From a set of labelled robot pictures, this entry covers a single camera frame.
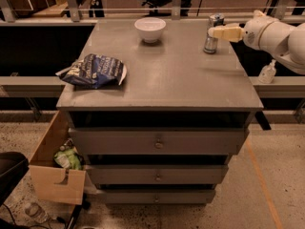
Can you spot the green snack bag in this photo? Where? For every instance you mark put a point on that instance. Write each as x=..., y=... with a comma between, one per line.
x=67, y=158

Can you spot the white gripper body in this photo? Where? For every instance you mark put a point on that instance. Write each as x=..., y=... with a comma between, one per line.
x=253, y=32

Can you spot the middle grey drawer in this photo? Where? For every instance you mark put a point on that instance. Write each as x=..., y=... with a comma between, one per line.
x=156, y=174

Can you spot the metal railing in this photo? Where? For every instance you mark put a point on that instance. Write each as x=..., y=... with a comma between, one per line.
x=78, y=10

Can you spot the clear plastic bottle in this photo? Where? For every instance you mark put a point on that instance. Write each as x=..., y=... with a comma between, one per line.
x=36, y=212

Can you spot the black chair seat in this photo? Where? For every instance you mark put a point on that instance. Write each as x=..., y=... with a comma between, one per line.
x=13, y=166

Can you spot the blue chip bag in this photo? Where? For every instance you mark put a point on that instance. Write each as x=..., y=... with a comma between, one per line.
x=94, y=71

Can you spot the grey drawer cabinet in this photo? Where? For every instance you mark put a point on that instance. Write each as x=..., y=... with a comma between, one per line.
x=171, y=85

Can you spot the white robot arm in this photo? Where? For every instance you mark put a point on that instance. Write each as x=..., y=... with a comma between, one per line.
x=284, y=42

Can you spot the bottom grey drawer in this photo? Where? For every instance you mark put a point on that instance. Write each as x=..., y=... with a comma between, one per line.
x=158, y=196

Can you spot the top grey drawer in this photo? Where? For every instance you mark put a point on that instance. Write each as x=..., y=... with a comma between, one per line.
x=98, y=142

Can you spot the grey drawer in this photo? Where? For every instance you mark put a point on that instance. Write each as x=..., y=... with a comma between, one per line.
x=158, y=196
x=98, y=142
x=156, y=174

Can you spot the hand sanitizer bottle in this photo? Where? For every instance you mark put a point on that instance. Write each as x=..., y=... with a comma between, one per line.
x=267, y=73

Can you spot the white bowl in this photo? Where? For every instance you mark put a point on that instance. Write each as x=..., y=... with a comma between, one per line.
x=150, y=29

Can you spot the cardboard box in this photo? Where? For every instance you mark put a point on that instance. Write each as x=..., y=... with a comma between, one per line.
x=52, y=182

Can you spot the redbull can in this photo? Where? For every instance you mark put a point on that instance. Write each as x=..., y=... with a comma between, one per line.
x=210, y=45

